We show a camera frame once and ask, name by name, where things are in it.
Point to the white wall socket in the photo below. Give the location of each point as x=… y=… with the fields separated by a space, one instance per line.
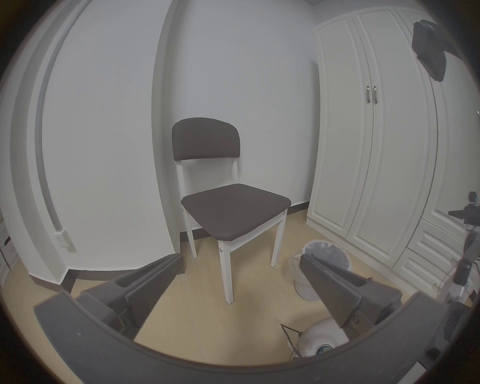
x=63 y=240

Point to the grey padded white chair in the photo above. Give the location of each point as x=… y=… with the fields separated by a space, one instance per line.
x=232 y=210

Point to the clear plastic bag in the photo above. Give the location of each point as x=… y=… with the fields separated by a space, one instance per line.
x=318 y=247

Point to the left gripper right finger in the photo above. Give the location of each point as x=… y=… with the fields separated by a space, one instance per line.
x=337 y=292

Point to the white wardrobe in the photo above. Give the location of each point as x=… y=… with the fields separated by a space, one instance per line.
x=345 y=150

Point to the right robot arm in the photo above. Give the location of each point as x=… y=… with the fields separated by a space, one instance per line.
x=463 y=270

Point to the white trash bin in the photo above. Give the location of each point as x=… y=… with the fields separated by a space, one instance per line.
x=303 y=290

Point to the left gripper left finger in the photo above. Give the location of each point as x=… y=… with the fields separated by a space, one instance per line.
x=150 y=285

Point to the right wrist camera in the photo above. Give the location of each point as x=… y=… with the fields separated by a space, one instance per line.
x=472 y=198

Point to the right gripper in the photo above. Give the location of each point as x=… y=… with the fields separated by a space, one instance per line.
x=472 y=217

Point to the white chest of drawers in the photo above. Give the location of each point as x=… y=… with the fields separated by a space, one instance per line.
x=7 y=247

